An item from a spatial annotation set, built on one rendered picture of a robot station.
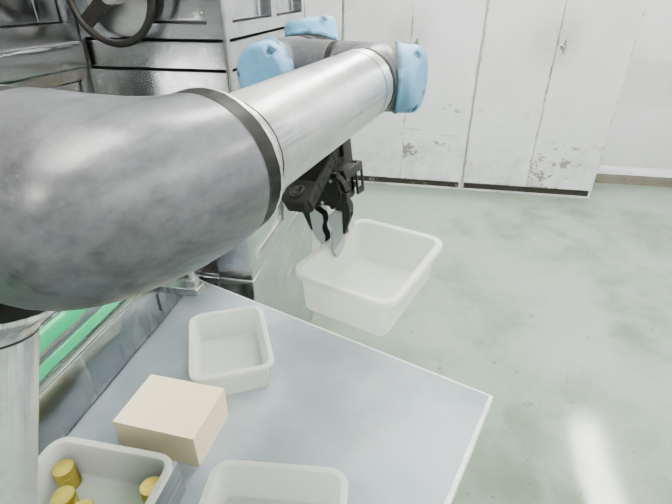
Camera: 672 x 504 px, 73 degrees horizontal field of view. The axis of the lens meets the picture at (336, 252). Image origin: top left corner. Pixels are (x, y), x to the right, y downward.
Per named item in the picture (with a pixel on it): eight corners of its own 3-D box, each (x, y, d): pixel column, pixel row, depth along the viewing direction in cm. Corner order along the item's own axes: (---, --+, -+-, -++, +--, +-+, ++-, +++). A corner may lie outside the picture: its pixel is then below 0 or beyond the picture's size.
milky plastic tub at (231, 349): (264, 330, 117) (261, 303, 113) (278, 395, 99) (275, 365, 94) (194, 342, 113) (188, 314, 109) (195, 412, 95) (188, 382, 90)
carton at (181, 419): (158, 400, 96) (151, 374, 92) (228, 414, 93) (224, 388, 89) (122, 448, 86) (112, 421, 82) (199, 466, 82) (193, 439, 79)
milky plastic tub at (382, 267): (441, 281, 82) (447, 238, 78) (388, 355, 65) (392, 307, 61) (356, 255, 90) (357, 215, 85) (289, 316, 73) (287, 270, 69)
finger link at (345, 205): (356, 232, 74) (350, 180, 71) (352, 235, 73) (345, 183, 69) (331, 229, 77) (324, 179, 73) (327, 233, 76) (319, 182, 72)
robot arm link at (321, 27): (268, 22, 61) (297, 20, 68) (282, 106, 66) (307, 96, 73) (321, 15, 58) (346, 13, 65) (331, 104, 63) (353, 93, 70)
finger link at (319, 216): (346, 244, 82) (341, 195, 78) (330, 258, 78) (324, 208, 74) (331, 241, 84) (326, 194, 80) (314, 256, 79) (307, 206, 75)
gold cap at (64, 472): (57, 496, 76) (49, 480, 73) (59, 478, 78) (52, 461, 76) (81, 489, 77) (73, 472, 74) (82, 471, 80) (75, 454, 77)
